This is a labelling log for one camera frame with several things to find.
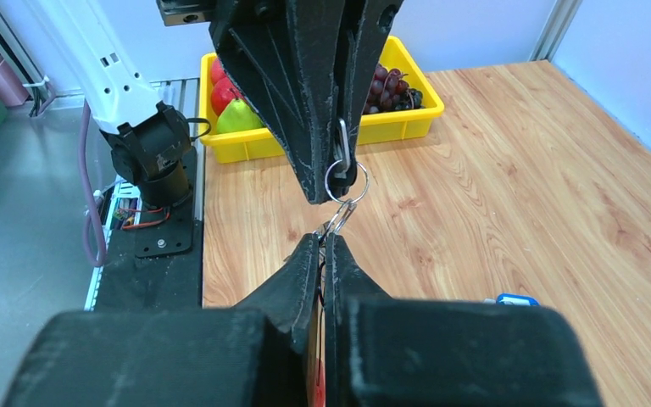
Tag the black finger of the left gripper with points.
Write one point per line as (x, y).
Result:
(365, 26)

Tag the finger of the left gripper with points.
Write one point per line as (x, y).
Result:
(281, 56)

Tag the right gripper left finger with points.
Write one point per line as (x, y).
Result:
(258, 352)

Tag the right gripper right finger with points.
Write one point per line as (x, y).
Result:
(385, 351)

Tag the blue tagged key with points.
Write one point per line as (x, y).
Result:
(512, 299)

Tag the key holder with red handle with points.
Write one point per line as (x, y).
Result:
(336, 176)

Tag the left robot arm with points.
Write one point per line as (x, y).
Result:
(148, 138)

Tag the dark grape bunch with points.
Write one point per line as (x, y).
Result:
(389, 91)

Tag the red apple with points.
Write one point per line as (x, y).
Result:
(223, 91)

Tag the green pear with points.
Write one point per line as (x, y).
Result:
(238, 116)

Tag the yellow plastic bin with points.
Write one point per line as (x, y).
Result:
(384, 127)

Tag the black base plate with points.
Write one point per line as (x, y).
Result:
(154, 256)

